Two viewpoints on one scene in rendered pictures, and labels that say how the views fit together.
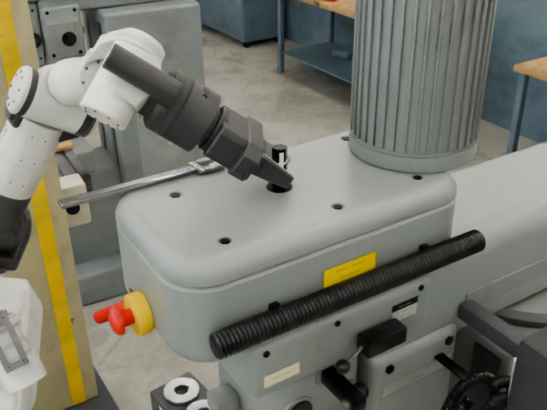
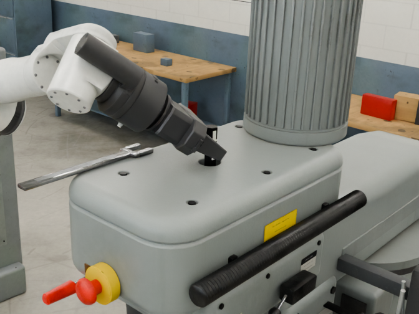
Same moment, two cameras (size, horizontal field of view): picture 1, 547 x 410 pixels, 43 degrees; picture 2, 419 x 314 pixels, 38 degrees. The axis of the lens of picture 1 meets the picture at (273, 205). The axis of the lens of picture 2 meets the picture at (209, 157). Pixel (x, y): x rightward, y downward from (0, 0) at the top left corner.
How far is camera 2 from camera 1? 29 cm
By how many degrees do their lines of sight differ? 18
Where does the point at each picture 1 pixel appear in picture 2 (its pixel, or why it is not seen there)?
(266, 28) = not seen: hidden behind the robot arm
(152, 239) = (125, 207)
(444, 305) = (329, 259)
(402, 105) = (300, 90)
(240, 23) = not seen: hidden behind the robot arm
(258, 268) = (224, 223)
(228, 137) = (178, 116)
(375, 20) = (277, 22)
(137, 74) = (108, 59)
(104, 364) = not seen: outside the picture
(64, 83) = (9, 78)
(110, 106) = (81, 90)
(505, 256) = (365, 216)
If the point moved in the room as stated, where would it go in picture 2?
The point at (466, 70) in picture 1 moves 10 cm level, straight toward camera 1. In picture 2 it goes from (346, 60) to (360, 74)
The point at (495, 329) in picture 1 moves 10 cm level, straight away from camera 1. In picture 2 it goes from (373, 273) to (365, 248)
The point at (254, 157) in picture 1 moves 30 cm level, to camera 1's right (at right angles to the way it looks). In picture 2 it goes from (201, 132) to (375, 122)
